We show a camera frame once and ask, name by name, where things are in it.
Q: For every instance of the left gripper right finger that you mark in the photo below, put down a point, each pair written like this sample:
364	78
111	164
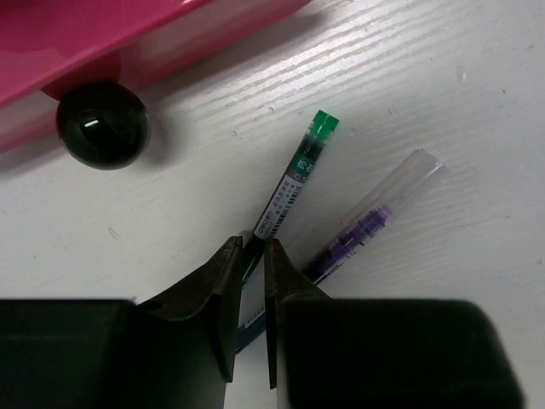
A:
299	324

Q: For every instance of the blue pen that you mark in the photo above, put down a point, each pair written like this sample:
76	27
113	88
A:
404	186

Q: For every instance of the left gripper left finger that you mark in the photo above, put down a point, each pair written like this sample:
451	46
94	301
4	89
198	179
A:
212	291

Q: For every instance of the green capped pen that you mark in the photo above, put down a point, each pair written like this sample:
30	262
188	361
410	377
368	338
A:
288	189

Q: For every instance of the pink bottom drawer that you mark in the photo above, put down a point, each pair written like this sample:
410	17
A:
73	67

